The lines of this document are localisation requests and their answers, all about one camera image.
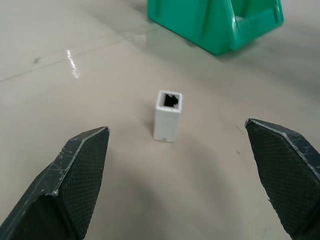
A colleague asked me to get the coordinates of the white network coupler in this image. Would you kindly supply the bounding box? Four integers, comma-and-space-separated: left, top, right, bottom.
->
153, 90, 183, 143

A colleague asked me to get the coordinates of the green plastic bin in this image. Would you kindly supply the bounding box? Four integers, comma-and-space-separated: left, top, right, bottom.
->
146, 0, 285, 56

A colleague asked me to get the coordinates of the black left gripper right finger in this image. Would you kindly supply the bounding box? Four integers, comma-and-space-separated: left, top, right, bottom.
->
244, 118, 320, 240

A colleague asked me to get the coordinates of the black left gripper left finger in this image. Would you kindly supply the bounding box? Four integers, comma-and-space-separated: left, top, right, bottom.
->
0, 126, 110, 240

